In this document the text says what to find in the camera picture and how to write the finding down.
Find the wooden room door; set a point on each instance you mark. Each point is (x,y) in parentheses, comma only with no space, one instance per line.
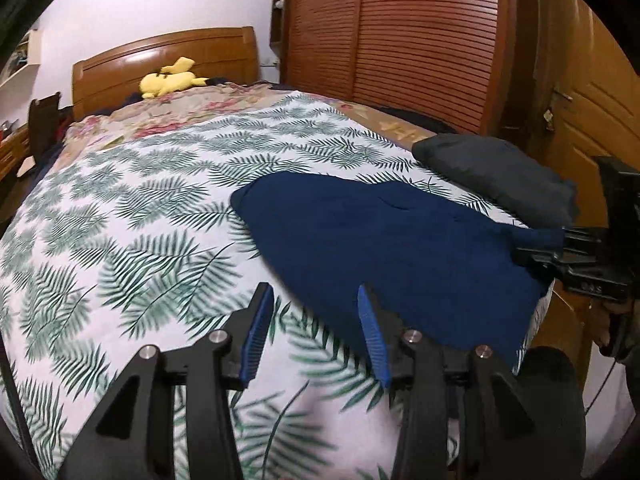
(588,100)

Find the long wooden desk cabinet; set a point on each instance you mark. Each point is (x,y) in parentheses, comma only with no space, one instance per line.
(14,150)

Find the wooden bed headboard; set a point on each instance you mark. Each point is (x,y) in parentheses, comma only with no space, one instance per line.
(106,79)

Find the dark grey folded garment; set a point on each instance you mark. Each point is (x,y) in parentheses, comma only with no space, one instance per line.
(500,172)

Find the yellow plush toy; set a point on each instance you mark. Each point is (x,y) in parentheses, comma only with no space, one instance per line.
(172,78)

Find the floral bed quilt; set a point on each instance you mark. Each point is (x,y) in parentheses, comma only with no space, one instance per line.
(190,107)

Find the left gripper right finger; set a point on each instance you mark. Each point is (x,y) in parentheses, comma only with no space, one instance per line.
(466,415)

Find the louvered wooden wardrobe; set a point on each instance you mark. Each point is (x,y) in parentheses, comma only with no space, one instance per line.
(469,63)

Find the palm leaf print blanket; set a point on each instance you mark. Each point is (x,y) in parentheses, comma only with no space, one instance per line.
(138,244)

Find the dark wooden chair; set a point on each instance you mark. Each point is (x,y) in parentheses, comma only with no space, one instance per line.
(43,122)

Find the navy blue jacket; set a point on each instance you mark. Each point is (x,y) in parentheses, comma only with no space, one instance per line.
(446,269)

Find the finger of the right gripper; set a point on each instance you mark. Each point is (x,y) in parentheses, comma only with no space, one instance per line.
(539,263)

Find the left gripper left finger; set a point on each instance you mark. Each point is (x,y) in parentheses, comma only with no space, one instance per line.
(130,433)

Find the white wall shelf unit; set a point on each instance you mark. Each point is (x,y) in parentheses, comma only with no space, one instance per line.
(25,56)

